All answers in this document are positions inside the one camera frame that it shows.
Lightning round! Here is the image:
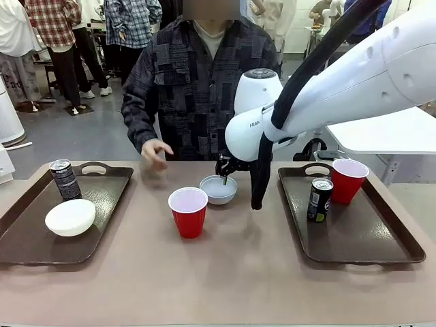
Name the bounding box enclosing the black mannequin base plate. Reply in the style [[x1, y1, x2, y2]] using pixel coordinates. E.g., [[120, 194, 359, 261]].
[[63, 103, 95, 117]]

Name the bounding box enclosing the black drink can yellow base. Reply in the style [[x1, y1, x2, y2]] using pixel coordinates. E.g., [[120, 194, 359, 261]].
[[306, 177, 334, 223]]

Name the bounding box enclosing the person's right hand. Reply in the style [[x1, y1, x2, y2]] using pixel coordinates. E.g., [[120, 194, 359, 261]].
[[140, 138, 175, 171]]

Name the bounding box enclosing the grey bowl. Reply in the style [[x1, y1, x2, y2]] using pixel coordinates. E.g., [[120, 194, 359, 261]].
[[199, 174, 238, 206]]

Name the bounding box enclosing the white bowl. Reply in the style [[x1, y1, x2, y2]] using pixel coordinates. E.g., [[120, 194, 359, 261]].
[[44, 198, 97, 238]]

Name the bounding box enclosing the white boxy housing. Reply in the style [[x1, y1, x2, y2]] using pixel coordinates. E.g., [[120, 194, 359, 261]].
[[0, 142, 16, 185]]

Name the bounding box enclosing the white side table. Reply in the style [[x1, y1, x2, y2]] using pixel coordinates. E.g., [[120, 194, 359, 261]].
[[325, 106, 436, 187]]

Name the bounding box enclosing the figure in blue plaid shirt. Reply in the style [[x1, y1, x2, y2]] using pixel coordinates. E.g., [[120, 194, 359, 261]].
[[104, 0, 164, 88]]

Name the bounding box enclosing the person's right forearm dark sleeve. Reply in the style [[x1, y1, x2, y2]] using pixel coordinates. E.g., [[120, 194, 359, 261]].
[[121, 97, 163, 155]]

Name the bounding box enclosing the figure in cream coat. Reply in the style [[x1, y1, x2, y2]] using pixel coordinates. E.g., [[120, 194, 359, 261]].
[[247, 0, 298, 82]]

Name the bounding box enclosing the black cable sleeve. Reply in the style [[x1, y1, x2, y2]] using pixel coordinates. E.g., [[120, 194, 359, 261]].
[[251, 0, 390, 211]]

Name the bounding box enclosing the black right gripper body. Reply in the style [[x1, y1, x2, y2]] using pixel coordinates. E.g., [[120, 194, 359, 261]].
[[215, 153, 255, 178]]

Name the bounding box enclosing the person in dark patchwork shirt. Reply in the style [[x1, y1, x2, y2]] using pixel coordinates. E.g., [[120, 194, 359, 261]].
[[121, 0, 284, 163]]

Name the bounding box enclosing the figure in red plaid shirt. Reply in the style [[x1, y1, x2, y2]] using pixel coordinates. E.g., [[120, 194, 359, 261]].
[[24, 0, 87, 115]]

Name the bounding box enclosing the figure in white garment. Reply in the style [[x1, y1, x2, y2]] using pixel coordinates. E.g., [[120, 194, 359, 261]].
[[0, 0, 44, 112]]

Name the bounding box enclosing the grey background workbench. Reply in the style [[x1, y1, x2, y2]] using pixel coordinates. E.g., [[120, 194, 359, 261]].
[[304, 26, 330, 62]]

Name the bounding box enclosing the brown plastic serving tray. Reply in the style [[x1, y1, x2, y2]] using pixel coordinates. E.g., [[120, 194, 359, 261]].
[[277, 161, 426, 265], [0, 161, 135, 266]]

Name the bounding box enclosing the red plastic cup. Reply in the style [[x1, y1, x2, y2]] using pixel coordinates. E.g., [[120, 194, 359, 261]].
[[168, 186, 209, 240], [330, 158, 371, 205]]

